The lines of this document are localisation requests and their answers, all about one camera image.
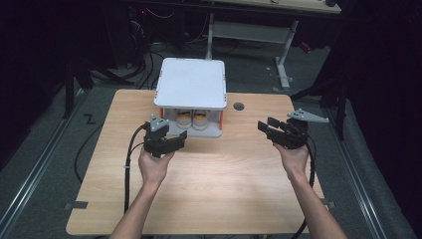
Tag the black metal stand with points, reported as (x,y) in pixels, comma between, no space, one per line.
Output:
(69,89)
(340,109)

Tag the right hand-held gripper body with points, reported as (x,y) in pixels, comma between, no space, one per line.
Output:
(295,134)

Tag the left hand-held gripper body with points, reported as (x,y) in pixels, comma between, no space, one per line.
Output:
(154,139)

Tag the wooden desk with white legs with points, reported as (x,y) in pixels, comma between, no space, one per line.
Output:
(252,31)

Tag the grey table bracket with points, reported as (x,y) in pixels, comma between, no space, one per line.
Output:
(78,205)
(328,203)

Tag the person's right hand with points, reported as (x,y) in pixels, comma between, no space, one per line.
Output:
(295,161)

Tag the metal floor rail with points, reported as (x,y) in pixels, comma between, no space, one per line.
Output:
(351,172)
(36,169)

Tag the person's left hand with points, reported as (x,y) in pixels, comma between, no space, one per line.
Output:
(154,169)

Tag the white two-tier shoe rack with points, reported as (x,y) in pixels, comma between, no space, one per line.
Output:
(190,83)

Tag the white and orange child's shoe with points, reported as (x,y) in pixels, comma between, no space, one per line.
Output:
(200,120)
(183,119)

